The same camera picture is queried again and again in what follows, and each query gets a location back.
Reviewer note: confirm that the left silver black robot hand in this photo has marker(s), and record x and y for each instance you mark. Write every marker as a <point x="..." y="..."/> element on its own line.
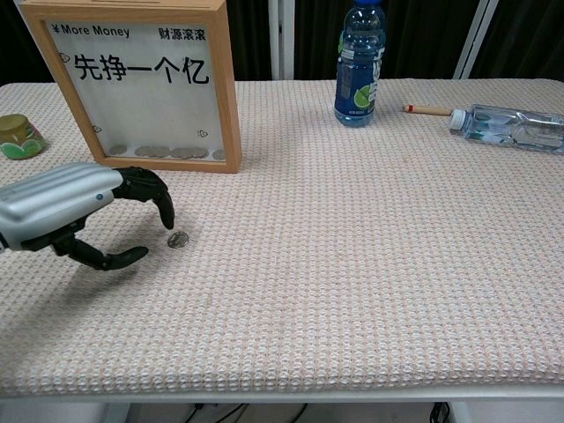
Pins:
<point x="53" y="198"/>

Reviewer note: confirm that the silver coin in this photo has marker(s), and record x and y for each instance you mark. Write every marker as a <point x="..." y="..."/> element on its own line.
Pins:
<point x="179" y="241"/>
<point x="161" y="151"/>
<point x="200" y="153"/>
<point x="180" y="153"/>
<point x="219" y="154"/>
<point x="142" y="151"/>
<point x="117" y="150"/>

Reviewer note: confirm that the clear plastic water bottle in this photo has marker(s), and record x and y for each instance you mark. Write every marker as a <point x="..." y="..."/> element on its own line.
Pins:
<point x="506" y="128"/>

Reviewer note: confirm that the woven beige tablecloth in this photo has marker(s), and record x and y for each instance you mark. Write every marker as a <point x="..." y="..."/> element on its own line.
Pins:
<point x="308" y="264"/>

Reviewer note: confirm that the wooden stick with red band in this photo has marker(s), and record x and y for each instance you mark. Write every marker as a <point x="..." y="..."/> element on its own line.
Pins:
<point x="429" y="109"/>

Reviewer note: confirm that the blue sports drink bottle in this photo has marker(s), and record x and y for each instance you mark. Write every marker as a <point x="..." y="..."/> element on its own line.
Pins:
<point x="359" y="66"/>

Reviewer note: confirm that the wooden frame coin bank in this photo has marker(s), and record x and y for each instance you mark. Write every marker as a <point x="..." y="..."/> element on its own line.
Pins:
<point x="132" y="110"/>

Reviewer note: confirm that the white partition post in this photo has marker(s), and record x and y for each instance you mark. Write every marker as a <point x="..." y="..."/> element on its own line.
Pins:
<point x="478" y="35"/>
<point x="280" y="39"/>

